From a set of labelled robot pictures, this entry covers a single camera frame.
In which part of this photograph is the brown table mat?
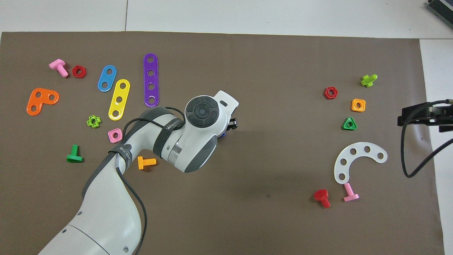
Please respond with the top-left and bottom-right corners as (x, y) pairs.
(0, 31), (445, 255)

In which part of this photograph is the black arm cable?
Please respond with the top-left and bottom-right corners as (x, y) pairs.
(400, 100), (453, 179)
(115, 106), (186, 255)

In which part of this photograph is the red plastic screw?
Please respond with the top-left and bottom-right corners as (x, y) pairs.
(314, 189), (331, 209)

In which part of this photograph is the yellow three-hole strip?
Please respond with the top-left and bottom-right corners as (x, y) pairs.
(108, 79), (131, 121)

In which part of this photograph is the pink plastic screw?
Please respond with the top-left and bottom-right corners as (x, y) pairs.
(343, 183), (360, 203)
(49, 59), (69, 78)

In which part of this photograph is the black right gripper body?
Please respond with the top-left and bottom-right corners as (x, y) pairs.
(428, 100), (453, 133)

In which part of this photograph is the orange three-hole corner plate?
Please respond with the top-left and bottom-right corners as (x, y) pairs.
(27, 88), (60, 116)

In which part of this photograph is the lime green plastic screw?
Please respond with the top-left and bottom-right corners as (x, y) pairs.
(360, 74), (378, 88)

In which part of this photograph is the pink square plastic nut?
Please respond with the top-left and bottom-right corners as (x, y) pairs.
(108, 128), (124, 143)

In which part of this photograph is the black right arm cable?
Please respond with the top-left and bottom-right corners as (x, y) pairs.
(400, 100), (453, 179)

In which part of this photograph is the blue two-hole strip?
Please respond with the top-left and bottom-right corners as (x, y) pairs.
(97, 65), (117, 92)

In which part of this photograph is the white curved five-hole plate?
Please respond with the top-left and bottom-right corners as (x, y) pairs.
(334, 142), (388, 185)

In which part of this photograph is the purple four-hole strip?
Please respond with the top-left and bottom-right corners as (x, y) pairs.
(143, 53), (160, 108)

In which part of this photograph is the black ribbed device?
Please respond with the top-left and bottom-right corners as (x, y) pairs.
(426, 0), (453, 29)

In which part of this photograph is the orange plastic screw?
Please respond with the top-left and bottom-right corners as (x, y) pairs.
(137, 156), (157, 170)

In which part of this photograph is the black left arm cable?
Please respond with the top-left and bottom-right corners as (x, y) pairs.
(115, 106), (186, 255)

